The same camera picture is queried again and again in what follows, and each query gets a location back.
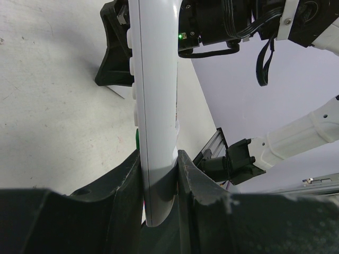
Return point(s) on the white remote control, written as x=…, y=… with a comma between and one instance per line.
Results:
x=153, y=38

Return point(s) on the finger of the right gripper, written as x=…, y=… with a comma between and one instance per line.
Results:
x=114, y=69

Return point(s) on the aluminium frame rail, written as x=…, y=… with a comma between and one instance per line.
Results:
x=235, y=164

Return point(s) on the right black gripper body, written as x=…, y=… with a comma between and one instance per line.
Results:
x=204, y=23

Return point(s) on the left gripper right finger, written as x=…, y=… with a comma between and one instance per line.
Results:
x=213, y=220

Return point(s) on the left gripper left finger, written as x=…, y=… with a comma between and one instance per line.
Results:
x=101, y=217

